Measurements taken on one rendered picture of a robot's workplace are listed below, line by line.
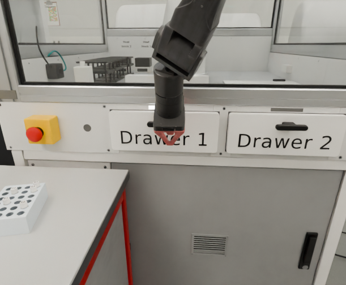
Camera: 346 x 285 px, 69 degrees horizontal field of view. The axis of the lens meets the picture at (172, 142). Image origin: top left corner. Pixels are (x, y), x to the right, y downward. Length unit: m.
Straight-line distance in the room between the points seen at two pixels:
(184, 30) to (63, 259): 0.41
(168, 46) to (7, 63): 0.49
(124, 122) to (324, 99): 0.51
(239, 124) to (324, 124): 0.21
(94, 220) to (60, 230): 0.06
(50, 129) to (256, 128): 0.54
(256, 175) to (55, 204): 0.53
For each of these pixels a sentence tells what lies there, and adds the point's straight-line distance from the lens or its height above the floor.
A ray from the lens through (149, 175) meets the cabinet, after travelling 0.76.
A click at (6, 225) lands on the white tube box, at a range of 0.57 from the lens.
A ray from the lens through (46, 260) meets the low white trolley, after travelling 0.50.
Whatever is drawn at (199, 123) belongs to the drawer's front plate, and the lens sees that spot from 0.65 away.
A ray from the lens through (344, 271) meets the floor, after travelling 1.70.
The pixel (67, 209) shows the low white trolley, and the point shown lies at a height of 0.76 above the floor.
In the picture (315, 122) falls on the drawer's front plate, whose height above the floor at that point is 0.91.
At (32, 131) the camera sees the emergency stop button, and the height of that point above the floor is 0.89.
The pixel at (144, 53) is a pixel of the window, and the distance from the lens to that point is 0.67.
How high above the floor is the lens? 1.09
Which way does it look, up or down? 22 degrees down
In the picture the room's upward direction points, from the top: straight up
